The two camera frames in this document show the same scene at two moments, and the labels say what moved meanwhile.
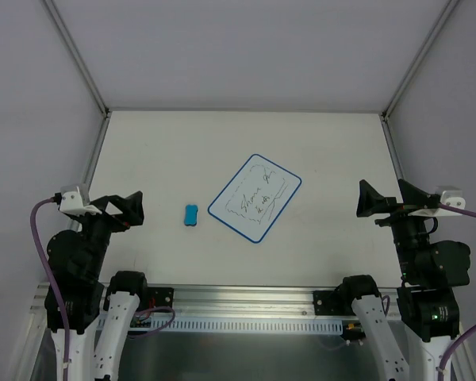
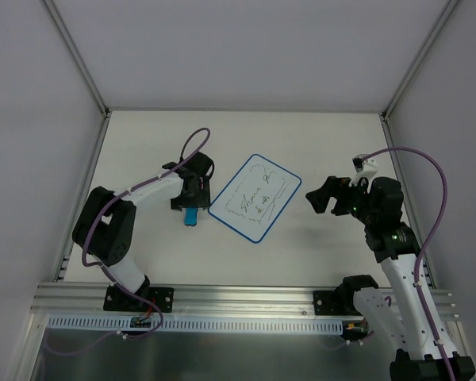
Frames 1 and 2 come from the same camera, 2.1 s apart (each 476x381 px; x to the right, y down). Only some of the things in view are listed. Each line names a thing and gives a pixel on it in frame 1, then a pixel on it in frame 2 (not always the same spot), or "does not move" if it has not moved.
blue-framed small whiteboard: (256, 198) does not move
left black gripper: (104, 214) to (190, 202)
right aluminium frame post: (406, 79) does not move
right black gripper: (399, 210) to (339, 194)
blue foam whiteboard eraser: (190, 214) does not move
